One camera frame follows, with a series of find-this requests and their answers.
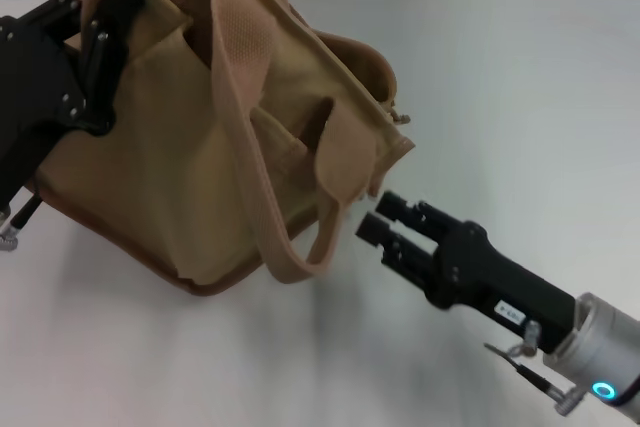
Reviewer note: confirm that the khaki canvas food bag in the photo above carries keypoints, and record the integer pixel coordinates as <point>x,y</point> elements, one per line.
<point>175,147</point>

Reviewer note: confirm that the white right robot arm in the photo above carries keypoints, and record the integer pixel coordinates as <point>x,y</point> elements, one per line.
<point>600,347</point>

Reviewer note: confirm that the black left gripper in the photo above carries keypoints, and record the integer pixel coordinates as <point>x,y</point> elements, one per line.
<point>30,97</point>

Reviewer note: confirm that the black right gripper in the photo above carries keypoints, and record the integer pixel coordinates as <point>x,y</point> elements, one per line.
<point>500,277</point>

